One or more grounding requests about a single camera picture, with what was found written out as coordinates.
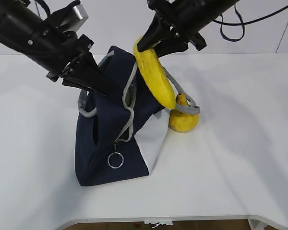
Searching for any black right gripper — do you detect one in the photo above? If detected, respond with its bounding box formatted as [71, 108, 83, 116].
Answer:
[137, 0, 207, 58]

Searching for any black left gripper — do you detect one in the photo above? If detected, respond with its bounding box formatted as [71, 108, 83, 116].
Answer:
[46, 34, 121, 103]

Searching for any yellow banana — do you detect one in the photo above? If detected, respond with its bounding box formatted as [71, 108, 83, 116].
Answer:
[133, 37, 176, 110]

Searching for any navy and white lunch bag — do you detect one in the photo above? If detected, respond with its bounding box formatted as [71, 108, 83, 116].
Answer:
[74, 45, 202, 187]

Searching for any yellow pear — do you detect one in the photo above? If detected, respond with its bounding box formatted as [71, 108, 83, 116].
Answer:
[168, 93, 199, 133]

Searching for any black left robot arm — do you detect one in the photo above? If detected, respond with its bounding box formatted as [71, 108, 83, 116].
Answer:
[0, 0, 120, 101]

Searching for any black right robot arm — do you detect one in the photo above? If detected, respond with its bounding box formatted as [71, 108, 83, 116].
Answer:
[136, 0, 237, 58]

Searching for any white paper scrap under table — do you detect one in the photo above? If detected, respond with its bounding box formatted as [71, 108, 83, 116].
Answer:
[144, 217, 173, 228]

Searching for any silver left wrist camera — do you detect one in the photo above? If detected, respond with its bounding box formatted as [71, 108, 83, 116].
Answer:
[47, 0, 88, 32]

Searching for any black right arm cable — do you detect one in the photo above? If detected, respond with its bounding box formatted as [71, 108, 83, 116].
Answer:
[212, 0, 288, 42]

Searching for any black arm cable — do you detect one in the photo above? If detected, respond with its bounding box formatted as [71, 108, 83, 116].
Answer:
[33, 0, 52, 19]
[212, 0, 288, 42]

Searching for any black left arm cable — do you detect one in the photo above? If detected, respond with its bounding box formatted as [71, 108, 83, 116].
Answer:
[33, 0, 52, 19]

